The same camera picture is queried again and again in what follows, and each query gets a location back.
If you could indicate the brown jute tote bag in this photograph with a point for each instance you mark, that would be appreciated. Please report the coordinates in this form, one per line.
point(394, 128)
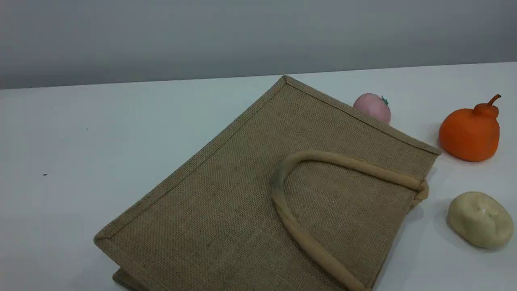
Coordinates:
point(242, 210)

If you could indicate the pink peach toy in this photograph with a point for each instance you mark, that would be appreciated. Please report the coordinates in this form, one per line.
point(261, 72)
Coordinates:
point(373, 107)

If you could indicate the orange tangerine toy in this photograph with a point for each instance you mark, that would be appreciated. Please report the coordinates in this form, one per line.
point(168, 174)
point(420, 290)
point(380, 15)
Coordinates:
point(468, 135)

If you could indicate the beige round bun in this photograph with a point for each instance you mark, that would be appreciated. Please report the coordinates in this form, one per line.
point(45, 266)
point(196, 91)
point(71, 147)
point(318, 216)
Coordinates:
point(480, 220)

